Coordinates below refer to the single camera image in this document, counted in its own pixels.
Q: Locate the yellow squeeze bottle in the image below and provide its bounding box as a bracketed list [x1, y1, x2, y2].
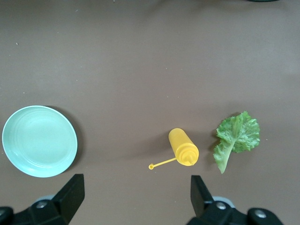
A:
[148, 127, 200, 170]

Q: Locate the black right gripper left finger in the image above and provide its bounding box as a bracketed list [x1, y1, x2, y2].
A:
[0, 173, 85, 225]

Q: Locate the brown table cover sheet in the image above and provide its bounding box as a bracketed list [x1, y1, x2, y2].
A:
[0, 0, 300, 225]

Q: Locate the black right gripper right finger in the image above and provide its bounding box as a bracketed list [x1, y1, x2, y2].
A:
[187, 175, 284, 225]

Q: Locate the green lettuce leaf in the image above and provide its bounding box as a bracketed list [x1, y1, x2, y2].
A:
[212, 111, 261, 174]

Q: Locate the mint green plate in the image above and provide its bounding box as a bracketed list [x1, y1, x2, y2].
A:
[1, 105, 78, 178]

